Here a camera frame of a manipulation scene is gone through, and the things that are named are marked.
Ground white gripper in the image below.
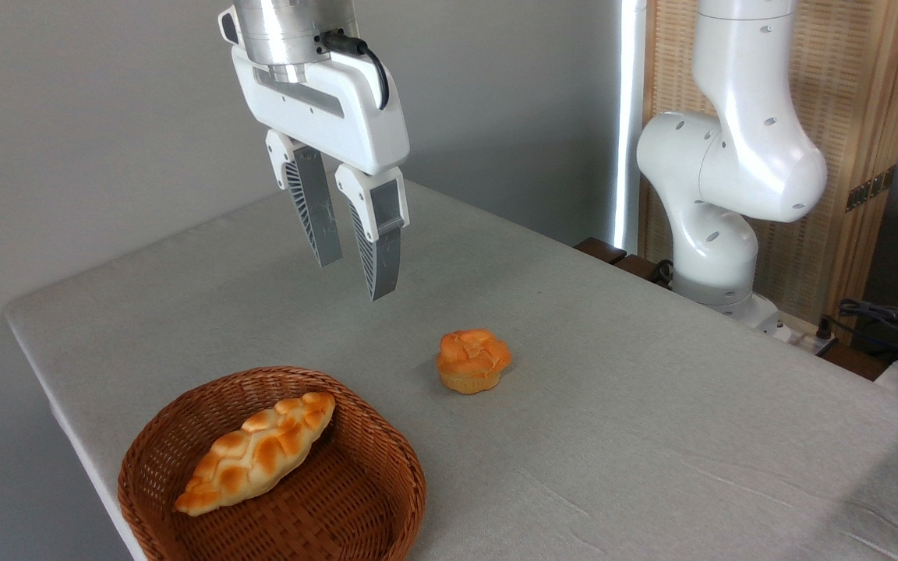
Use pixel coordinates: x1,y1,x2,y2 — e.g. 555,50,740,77
229,45,411,302

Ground long braided bread loaf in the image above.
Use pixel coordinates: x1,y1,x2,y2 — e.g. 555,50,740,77
175,391,337,517

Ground round muffin-shaped bread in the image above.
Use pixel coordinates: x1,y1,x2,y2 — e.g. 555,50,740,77
437,329,513,395

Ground dark brown wooden block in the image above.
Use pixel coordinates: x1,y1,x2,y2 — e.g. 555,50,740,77
574,237,673,288

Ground brown wicker basket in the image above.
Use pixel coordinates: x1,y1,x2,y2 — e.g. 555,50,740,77
117,366,427,561

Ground grey tablecloth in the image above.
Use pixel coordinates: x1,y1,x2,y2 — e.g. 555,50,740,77
3,179,898,561

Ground metal screen hinge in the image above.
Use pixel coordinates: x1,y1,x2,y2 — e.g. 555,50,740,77
845,166,897,213

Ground wooden folding screen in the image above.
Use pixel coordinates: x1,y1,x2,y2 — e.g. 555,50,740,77
640,0,898,328

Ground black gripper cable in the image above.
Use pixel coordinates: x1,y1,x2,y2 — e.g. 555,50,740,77
320,30,391,111

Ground black cable bundle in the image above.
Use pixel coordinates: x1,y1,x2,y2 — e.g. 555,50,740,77
819,298,898,367

